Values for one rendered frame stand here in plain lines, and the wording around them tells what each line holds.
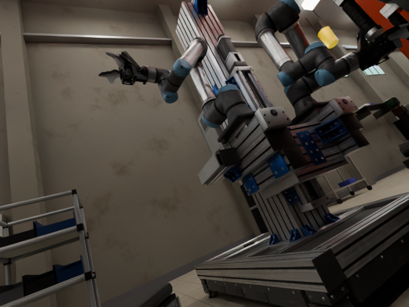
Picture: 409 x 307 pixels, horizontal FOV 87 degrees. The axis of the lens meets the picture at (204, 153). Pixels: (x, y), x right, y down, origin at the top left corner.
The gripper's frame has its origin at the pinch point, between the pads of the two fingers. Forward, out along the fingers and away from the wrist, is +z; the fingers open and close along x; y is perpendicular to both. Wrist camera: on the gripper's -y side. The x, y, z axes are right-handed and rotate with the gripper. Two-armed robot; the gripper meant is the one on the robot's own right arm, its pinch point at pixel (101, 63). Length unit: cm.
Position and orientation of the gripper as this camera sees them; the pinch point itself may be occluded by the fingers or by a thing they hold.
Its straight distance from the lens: 112.9
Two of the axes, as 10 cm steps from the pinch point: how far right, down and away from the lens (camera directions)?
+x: -5.6, 3.6, 7.4
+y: 2.9, 9.3, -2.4
